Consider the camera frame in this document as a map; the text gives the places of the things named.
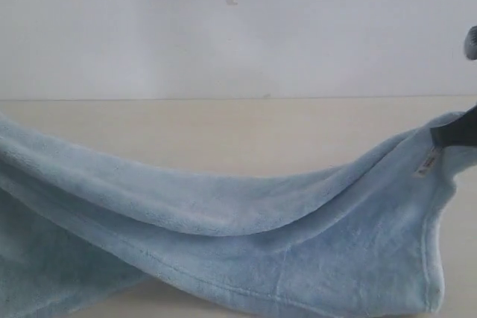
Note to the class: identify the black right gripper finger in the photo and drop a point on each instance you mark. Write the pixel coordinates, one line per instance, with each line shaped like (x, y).
(460, 132)

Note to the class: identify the light blue fluffy towel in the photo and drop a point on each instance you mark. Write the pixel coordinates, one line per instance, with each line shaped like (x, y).
(356, 240)

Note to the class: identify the white printed label strip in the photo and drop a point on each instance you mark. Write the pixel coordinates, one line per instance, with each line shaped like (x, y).
(431, 164)

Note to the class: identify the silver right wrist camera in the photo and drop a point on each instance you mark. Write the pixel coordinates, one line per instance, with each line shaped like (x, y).
(470, 44)

